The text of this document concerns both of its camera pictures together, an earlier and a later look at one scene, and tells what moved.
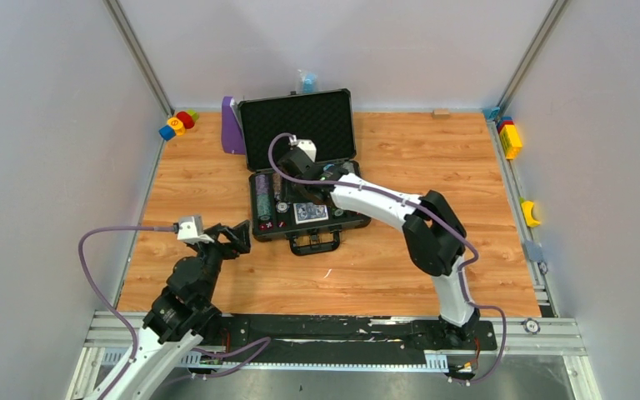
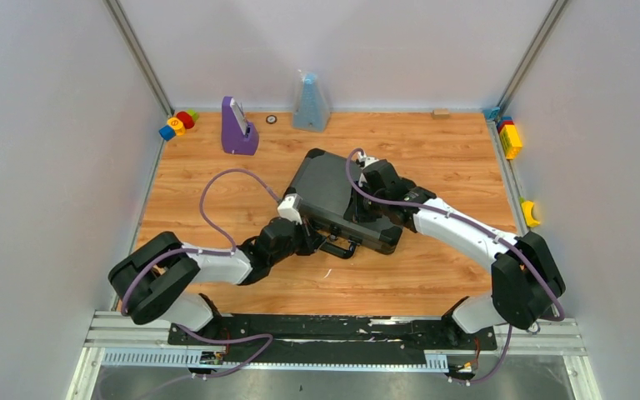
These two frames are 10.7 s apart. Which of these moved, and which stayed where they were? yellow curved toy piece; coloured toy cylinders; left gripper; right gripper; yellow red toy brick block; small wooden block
Moved: right gripper; left gripper
Stayed: yellow curved toy piece; coloured toy cylinders; yellow red toy brick block; small wooden block
